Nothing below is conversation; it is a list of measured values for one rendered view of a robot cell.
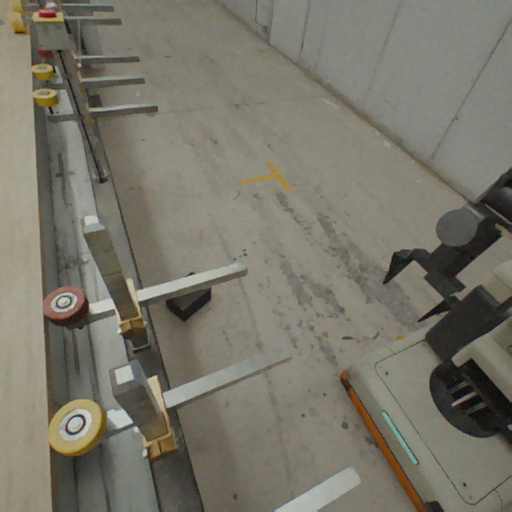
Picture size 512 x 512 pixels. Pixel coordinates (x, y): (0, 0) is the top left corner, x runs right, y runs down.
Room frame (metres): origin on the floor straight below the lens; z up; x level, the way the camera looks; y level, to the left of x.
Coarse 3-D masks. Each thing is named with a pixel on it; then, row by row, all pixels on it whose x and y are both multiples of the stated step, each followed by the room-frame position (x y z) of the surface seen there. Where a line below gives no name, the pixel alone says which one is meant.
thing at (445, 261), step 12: (420, 252) 0.43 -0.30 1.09; (432, 252) 0.42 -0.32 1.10; (444, 252) 0.41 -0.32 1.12; (456, 252) 0.40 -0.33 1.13; (420, 264) 0.41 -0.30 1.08; (432, 264) 0.40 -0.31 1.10; (444, 264) 0.39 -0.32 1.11; (456, 264) 0.39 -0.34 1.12; (468, 264) 0.39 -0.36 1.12; (444, 276) 0.38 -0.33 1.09; (456, 288) 0.35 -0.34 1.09
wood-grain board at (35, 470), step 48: (0, 0) 2.22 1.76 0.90; (0, 48) 1.53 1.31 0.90; (0, 96) 1.10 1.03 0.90; (0, 144) 0.82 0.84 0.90; (0, 192) 0.61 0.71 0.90; (0, 240) 0.45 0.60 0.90; (0, 288) 0.32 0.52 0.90; (0, 336) 0.22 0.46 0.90; (48, 336) 0.25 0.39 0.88; (0, 384) 0.14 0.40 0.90; (48, 384) 0.16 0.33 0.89; (0, 432) 0.07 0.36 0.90; (0, 480) 0.02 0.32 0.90; (48, 480) 0.02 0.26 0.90
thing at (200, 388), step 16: (272, 352) 0.30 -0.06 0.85; (288, 352) 0.31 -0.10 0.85; (224, 368) 0.25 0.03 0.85; (240, 368) 0.26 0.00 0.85; (256, 368) 0.26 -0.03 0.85; (192, 384) 0.21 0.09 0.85; (208, 384) 0.21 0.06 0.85; (224, 384) 0.22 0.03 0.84; (176, 400) 0.17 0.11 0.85; (192, 400) 0.18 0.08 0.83; (112, 416) 0.13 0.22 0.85; (112, 432) 0.11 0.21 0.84
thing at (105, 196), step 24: (96, 144) 1.18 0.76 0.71; (96, 192) 0.89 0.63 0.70; (120, 216) 0.78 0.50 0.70; (120, 240) 0.67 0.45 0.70; (144, 312) 0.43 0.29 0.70; (144, 360) 0.30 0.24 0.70; (168, 384) 0.25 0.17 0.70; (168, 480) 0.06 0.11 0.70; (192, 480) 0.07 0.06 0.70; (168, 504) 0.02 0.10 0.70; (192, 504) 0.03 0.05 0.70
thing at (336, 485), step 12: (348, 468) 0.11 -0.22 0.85; (324, 480) 0.08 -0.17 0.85; (336, 480) 0.09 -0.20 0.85; (348, 480) 0.09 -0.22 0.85; (360, 480) 0.09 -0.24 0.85; (312, 492) 0.06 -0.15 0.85; (324, 492) 0.07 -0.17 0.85; (336, 492) 0.07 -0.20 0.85; (288, 504) 0.04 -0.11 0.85; (300, 504) 0.05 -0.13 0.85; (312, 504) 0.05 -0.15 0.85; (324, 504) 0.05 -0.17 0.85
